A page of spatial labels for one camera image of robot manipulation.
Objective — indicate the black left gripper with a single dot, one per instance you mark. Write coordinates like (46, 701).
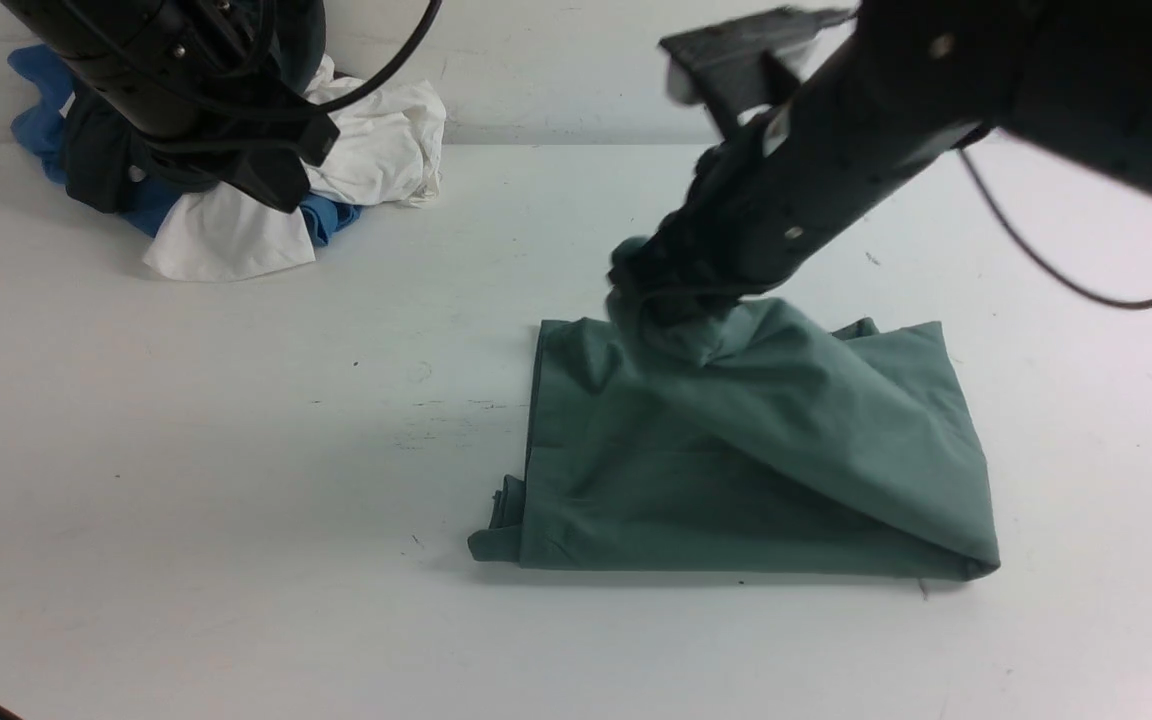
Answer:
(239, 69)

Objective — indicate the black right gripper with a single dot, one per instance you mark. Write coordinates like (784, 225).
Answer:
(761, 204)

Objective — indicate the green long sleeve shirt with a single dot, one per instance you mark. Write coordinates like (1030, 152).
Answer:
(756, 441)

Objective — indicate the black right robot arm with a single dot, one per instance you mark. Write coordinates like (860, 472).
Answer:
(1071, 77)

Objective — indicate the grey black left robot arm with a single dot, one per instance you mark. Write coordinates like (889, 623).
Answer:
(61, 25)

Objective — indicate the black crumpled garment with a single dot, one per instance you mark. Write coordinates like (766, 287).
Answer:
(97, 139)

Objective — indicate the blue crumpled garment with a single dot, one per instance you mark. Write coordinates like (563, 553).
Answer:
(140, 201)

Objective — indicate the white crumpled garment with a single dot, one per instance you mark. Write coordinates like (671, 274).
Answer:
(389, 152)

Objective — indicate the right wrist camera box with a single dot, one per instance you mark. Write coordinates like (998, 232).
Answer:
(740, 67)

